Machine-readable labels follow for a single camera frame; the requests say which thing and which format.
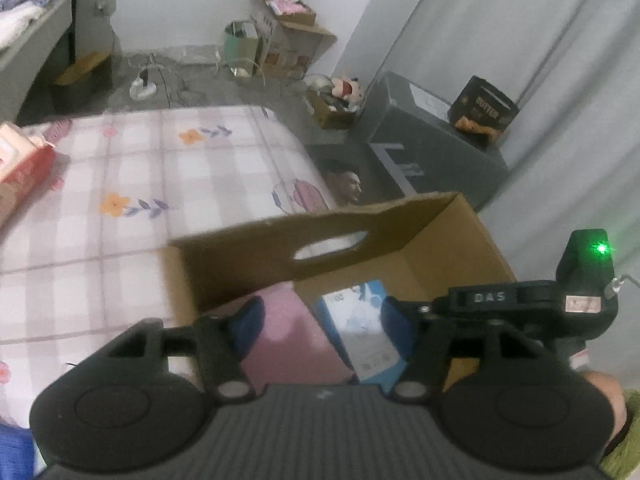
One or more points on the green bin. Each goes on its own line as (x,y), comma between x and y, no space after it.
(241,42)

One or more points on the grey storage case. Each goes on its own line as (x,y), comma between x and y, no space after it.
(425,150)

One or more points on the white towel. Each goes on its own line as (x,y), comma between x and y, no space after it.
(15,22)

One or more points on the white plush toy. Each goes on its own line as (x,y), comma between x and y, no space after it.
(316,82)

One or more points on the brown cardboard box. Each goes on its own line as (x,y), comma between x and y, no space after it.
(450,240)

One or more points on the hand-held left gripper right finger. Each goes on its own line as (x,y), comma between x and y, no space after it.
(396,325)

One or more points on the pink soft pack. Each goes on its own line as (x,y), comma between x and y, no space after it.
(295,340)

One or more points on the black snack box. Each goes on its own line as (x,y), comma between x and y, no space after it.
(482,107)

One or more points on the white power strip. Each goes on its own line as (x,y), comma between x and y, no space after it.
(142,87)

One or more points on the blue white packet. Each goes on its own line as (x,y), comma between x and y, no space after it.
(357,325)

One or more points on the pink packs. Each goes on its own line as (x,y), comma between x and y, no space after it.
(287,6)

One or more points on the red pink tissue box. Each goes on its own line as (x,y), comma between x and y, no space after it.
(22,170)

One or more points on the blue cloth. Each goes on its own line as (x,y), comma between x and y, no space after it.
(15,452)

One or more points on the grey bed frame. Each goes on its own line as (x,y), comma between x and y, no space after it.
(47,45)

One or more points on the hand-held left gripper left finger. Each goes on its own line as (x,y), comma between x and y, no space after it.
(250,322)

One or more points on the printed face poster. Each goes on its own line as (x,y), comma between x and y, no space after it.
(345,182)

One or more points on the yellow flat box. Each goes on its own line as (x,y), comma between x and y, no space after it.
(80,69)

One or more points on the open cardboard carton stack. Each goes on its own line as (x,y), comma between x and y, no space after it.
(295,40)

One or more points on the grey curtain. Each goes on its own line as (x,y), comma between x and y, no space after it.
(500,25)

